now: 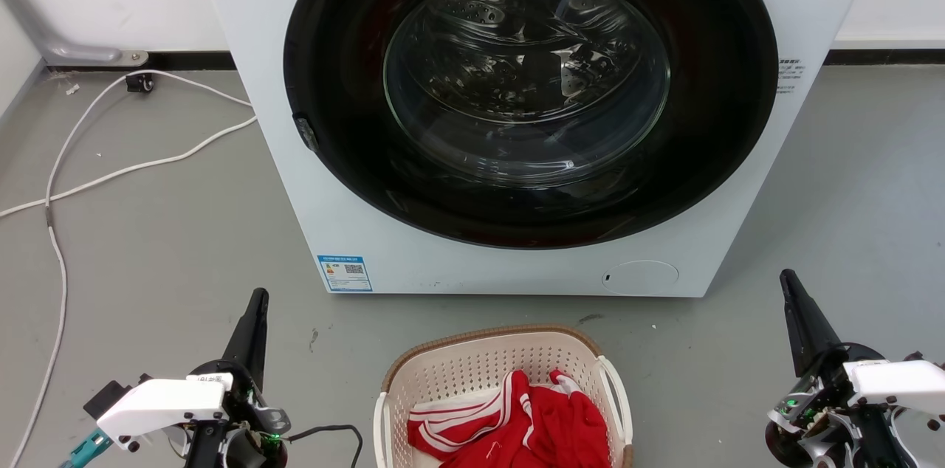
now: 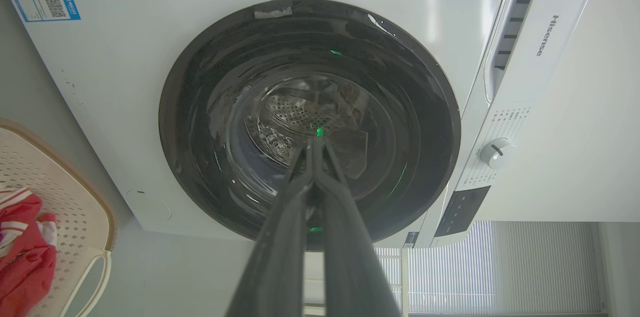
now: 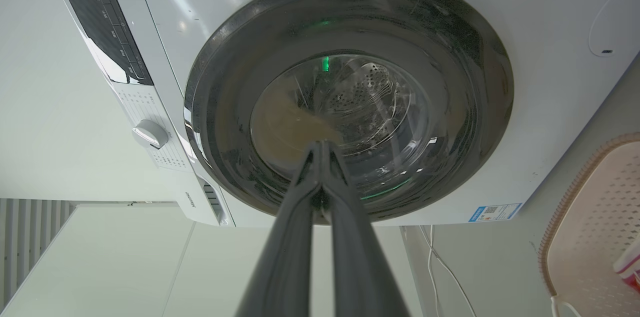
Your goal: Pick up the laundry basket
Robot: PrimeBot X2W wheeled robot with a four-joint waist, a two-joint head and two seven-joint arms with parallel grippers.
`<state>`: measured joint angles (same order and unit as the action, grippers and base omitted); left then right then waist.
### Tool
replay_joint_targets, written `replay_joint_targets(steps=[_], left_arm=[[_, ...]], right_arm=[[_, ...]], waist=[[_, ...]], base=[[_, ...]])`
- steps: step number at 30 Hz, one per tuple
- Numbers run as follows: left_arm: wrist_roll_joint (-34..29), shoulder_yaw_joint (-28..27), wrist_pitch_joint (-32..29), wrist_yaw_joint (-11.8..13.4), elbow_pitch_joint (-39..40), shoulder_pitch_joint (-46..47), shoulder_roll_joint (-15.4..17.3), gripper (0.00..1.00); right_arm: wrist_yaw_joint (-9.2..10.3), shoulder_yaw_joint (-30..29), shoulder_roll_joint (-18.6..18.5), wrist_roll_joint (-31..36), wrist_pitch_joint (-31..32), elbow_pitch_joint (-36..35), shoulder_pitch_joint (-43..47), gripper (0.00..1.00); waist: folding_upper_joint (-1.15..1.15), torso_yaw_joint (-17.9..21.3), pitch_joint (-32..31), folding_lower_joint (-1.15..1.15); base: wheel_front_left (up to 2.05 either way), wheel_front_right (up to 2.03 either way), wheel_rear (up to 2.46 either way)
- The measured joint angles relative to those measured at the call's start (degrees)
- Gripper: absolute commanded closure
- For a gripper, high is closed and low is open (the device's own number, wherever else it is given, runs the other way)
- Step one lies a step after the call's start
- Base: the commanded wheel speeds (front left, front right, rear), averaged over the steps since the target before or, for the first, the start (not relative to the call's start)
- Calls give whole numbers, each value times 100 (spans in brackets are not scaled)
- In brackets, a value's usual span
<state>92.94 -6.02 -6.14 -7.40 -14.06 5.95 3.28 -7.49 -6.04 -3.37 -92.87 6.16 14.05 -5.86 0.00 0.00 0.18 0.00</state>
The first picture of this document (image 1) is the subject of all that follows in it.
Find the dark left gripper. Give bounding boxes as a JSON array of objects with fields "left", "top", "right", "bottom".
[{"left": 182, "top": 288, "right": 292, "bottom": 468}]

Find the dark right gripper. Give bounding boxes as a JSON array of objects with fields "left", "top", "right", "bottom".
[{"left": 764, "top": 269, "right": 922, "bottom": 468}]

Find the cream laundry basket brown rim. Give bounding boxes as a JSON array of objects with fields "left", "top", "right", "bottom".
[{"left": 372, "top": 323, "right": 635, "bottom": 468}]

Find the blue energy label sticker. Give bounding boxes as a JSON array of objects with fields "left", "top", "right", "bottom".
[{"left": 317, "top": 254, "right": 374, "bottom": 294}]

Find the round white filter cover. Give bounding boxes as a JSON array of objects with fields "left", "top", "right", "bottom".
[{"left": 599, "top": 259, "right": 681, "bottom": 298}]

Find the teal connector plug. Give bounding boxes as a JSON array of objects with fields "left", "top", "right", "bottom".
[{"left": 59, "top": 428, "right": 114, "bottom": 468}]

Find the grey washer door latch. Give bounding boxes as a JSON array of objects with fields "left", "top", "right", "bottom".
[{"left": 293, "top": 113, "right": 320, "bottom": 154}]

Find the white front-load washing machine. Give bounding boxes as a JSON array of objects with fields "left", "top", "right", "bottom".
[{"left": 188, "top": 0, "right": 885, "bottom": 299}]

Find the red white striped garment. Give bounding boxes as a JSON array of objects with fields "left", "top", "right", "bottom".
[{"left": 407, "top": 368, "right": 613, "bottom": 468}]

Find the black round washer door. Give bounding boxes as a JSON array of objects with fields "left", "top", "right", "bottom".
[{"left": 283, "top": 0, "right": 780, "bottom": 250}]

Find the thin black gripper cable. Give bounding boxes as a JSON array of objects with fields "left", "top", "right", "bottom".
[{"left": 286, "top": 424, "right": 365, "bottom": 468}]

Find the white floor cable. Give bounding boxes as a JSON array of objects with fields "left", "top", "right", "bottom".
[
  {"left": 0, "top": 114, "right": 258, "bottom": 220},
  {"left": 7, "top": 69, "right": 255, "bottom": 468}
]

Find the grey wall pipe with bracket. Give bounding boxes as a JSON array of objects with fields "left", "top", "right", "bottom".
[{"left": 0, "top": 0, "right": 149, "bottom": 68}]

